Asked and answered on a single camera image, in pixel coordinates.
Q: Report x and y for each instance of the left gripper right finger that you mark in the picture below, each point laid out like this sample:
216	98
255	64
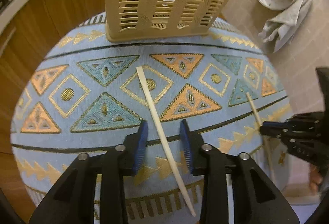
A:
233	182

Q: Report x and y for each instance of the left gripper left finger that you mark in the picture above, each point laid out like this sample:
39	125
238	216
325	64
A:
71	199

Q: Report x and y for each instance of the thin wooden chopstick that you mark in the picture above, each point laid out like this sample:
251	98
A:
265	140

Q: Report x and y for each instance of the long white chopstick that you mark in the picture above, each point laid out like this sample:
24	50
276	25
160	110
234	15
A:
163	139

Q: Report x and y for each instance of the grey dish cloth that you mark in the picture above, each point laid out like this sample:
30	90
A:
281	29

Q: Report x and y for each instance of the blue patterned woven mat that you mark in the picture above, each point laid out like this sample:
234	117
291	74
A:
86	96

